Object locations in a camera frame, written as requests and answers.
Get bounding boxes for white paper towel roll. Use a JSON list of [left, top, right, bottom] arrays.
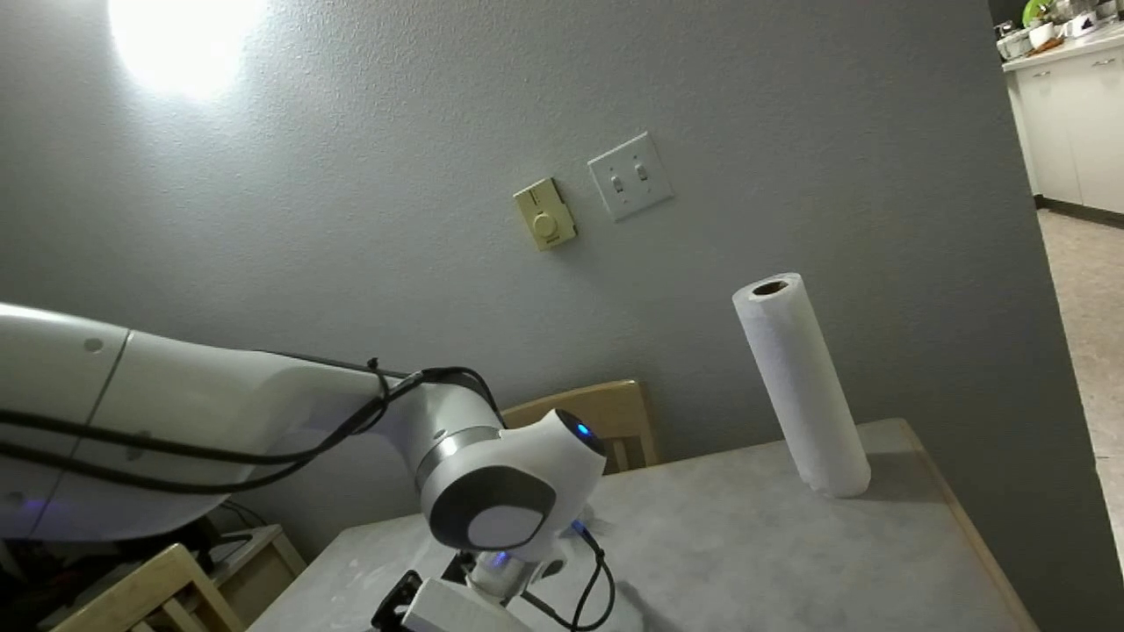
[[730, 272, 877, 504]]

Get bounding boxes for light wooden slat-back chair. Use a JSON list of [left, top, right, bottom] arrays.
[[501, 376, 665, 479]]

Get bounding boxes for small wooden furniture piece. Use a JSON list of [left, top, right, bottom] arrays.
[[209, 519, 311, 627]]

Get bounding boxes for pale wooden chair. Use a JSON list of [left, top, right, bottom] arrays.
[[49, 542, 248, 632]]

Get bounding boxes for white kitchen counter cabinets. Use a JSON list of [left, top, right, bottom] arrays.
[[999, 25, 1124, 223]]

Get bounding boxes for green plant on counter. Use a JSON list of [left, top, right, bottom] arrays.
[[1020, 0, 1066, 37]]

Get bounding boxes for white double light switch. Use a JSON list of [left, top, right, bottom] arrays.
[[584, 132, 677, 227]]

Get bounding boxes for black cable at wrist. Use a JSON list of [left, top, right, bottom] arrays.
[[518, 525, 623, 632]]

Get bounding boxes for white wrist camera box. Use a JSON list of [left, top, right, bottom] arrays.
[[402, 572, 533, 632]]

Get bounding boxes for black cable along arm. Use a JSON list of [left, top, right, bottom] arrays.
[[0, 354, 510, 498]]

